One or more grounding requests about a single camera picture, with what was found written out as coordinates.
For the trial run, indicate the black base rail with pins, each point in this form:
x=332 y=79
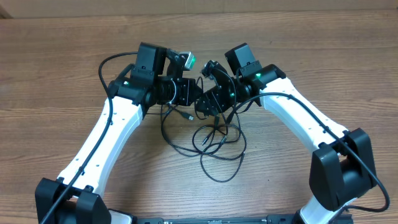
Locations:
x=268 y=219

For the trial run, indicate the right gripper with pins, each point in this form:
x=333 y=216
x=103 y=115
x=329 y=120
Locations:
x=214 y=100

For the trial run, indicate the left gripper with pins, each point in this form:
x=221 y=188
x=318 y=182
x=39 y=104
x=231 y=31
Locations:
x=186 y=98

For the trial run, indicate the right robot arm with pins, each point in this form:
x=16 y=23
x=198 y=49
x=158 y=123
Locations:
x=342 y=162

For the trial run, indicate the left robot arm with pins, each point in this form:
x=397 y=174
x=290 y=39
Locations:
x=76 y=195

